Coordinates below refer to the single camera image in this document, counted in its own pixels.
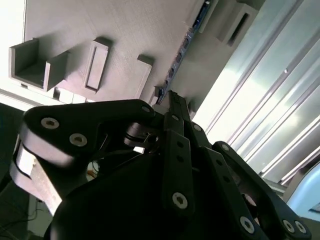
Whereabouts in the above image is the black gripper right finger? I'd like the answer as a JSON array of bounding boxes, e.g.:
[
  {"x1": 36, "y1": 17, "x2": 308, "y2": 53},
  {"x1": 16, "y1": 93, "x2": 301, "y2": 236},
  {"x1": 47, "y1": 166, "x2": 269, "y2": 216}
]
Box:
[{"x1": 176, "y1": 93, "x2": 313, "y2": 240}]

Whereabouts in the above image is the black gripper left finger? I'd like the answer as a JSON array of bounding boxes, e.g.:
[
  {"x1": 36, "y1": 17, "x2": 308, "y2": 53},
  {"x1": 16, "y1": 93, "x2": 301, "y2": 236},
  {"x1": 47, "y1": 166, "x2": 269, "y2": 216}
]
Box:
[{"x1": 19, "y1": 90, "x2": 196, "y2": 225}]

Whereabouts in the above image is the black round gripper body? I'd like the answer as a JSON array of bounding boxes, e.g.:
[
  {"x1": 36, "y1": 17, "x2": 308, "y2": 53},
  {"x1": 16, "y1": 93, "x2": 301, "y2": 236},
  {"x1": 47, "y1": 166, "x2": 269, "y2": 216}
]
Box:
[{"x1": 44, "y1": 151, "x2": 243, "y2": 240}]

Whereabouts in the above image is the RAM stick with black chips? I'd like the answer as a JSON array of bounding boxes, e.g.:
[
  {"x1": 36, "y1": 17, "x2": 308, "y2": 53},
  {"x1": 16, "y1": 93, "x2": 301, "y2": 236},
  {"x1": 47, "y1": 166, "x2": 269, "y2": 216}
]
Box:
[{"x1": 156, "y1": 0, "x2": 212, "y2": 105}]

